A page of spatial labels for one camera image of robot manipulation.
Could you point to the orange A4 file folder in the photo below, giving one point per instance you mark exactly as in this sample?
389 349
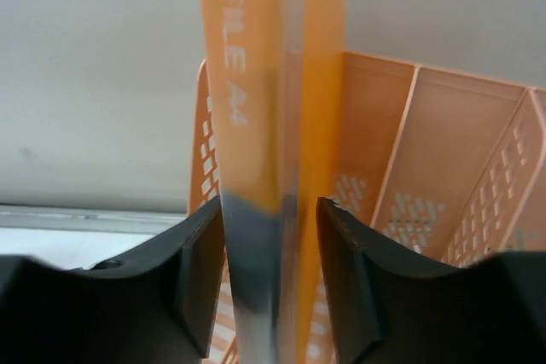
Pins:
274 71

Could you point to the peach plastic desk organizer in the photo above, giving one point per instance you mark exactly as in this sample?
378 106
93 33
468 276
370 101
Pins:
448 165

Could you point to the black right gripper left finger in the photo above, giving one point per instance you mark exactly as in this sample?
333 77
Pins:
154 303

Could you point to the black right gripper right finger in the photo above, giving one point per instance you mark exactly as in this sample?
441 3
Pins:
389 304

